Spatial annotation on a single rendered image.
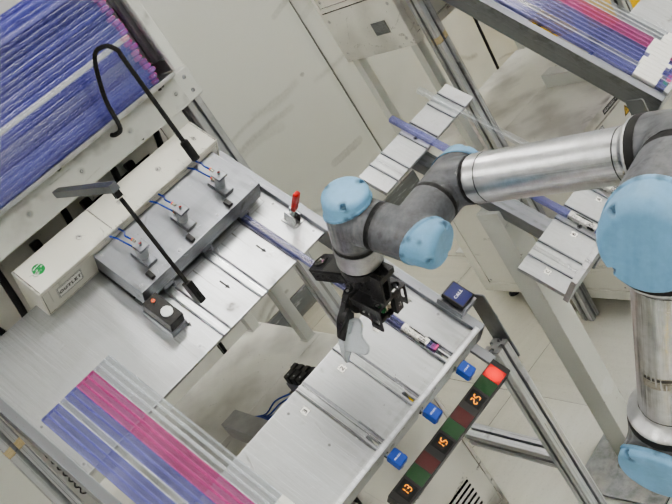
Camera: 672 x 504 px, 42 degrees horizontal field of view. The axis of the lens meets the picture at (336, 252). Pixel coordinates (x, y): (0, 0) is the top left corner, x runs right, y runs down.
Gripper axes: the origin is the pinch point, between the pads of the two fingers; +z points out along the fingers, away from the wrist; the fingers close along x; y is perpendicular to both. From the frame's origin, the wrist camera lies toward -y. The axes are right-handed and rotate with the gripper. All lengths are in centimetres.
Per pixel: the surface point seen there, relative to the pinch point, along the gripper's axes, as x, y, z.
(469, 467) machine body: 17, 3, 73
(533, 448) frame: 22, 18, 57
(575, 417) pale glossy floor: 55, 11, 97
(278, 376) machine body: 5, -44, 55
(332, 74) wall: 159, -165, 108
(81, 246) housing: -17, -56, -8
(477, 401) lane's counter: 7.7, 15.6, 20.0
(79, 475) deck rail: -48, -29, 6
